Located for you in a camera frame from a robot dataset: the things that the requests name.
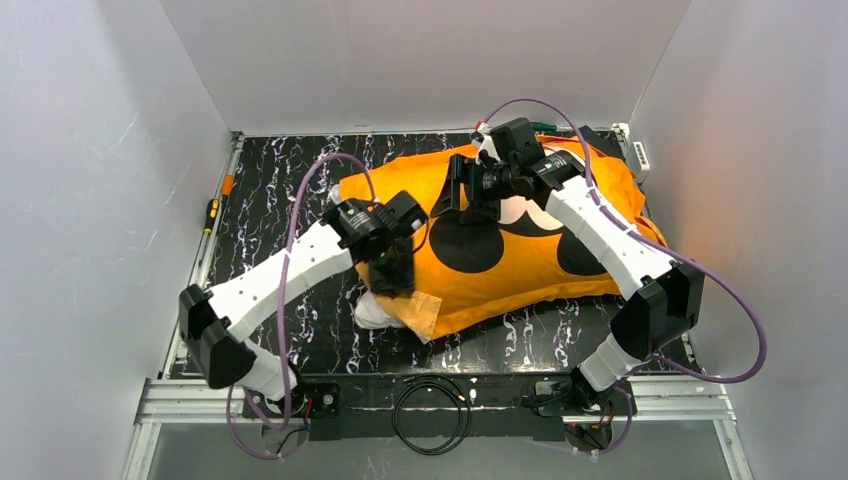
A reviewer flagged green handled screwdriver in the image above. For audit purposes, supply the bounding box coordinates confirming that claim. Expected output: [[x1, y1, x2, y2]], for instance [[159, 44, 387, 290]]
[[531, 121, 559, 132]]

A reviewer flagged white pillow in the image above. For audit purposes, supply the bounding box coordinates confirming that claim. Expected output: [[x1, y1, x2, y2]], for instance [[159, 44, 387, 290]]
[[353, 291, 405, 330]]

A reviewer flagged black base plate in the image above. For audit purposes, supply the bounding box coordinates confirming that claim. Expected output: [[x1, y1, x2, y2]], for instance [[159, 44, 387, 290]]
[[241, 372, 637, 444]]

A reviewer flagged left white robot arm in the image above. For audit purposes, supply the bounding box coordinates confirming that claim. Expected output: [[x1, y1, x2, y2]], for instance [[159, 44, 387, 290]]
[[178, 191, 428, 401]]

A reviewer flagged orange printed pillowcase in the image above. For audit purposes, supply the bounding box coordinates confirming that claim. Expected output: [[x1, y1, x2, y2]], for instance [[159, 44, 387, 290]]
[[356, 144, 668, 342]]

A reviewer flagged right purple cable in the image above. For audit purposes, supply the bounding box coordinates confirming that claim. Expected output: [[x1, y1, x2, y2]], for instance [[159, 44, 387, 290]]
[[483, 97, 769, 458]]

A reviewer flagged white power strip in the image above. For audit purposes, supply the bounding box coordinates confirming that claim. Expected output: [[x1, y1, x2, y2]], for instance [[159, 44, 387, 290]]
[[632, 141, 652, 184]]

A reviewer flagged yellow handled screwdriver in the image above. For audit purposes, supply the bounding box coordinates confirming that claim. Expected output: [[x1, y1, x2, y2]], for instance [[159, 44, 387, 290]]
[[203, 174, 234, 233]]

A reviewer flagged black cable loop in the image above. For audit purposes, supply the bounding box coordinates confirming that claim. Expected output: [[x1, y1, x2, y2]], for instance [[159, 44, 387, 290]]
[[391, 374, 473, 457]]

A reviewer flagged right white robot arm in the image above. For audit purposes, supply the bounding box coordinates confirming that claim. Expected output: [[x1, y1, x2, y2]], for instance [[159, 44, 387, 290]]
[[431, 117, 705, 398]]

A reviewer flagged aluminium frame rail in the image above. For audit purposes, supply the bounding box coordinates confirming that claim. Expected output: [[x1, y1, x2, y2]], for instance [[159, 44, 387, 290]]
[[120, 374, 753, 479]]

